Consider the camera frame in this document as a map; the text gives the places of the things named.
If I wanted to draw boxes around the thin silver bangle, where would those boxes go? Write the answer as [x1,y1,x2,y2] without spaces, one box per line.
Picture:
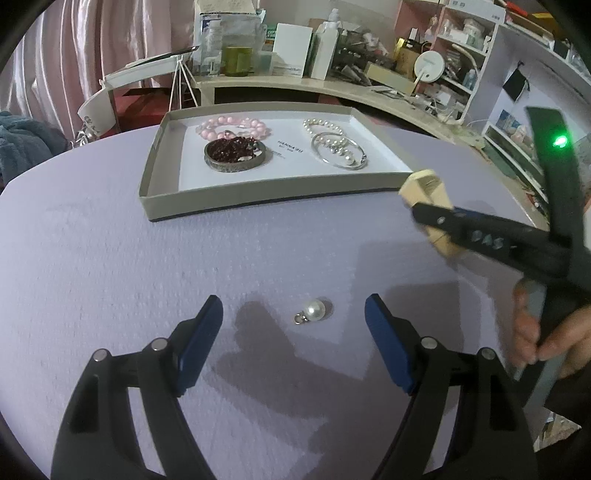
[311,132,369,171]

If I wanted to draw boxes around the pearl pendant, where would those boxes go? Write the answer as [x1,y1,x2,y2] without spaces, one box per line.
[294,298,334,325]

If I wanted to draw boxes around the grey cuff bangle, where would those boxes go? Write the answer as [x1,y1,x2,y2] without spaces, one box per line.
[204,137,267,173]

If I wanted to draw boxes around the dark red bead necklace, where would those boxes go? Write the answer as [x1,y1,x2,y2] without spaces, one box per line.
[209,135,260,163]

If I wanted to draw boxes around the small silver earrings cluster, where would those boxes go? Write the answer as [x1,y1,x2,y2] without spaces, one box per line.
[322,137,349,155]

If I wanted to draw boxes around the person's right hand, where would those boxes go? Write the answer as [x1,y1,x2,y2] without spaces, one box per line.
[510,280,591,379]

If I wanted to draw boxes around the flat beige box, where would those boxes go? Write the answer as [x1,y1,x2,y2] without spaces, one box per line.
[365,62,415,95]

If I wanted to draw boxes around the round white mirror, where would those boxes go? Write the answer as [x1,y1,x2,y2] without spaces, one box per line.
[413,50,445,90]

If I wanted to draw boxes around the pink white shelf unit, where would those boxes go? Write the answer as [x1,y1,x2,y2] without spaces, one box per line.
[396,0,591,149]

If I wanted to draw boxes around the white spray bottle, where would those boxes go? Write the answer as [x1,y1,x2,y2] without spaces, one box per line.
[310,8,341,81]

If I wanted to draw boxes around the white product box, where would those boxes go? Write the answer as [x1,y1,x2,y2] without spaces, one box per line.
[271,23,312,78]

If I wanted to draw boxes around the grey cardboard tray box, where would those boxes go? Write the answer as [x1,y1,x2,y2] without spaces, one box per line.
[138,102,418,221]

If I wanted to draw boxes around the green glass jar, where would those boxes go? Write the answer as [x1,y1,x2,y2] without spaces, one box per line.
[222,46,253,77]

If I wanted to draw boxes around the clear plastic bag package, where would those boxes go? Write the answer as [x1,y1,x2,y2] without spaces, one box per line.
[192,1,266,77]

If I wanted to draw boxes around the pile of blankets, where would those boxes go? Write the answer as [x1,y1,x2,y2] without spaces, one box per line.
[1,111,69,185]

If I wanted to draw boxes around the pink satin curtain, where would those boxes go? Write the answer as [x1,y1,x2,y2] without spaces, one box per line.
[1,0,194,139]

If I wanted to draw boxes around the white pearl bracelet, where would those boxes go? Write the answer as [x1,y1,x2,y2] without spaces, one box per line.
[301,117,347,144]

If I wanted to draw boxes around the pink bead bracelet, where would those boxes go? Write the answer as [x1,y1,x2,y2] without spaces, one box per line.
[194,115,273,142]

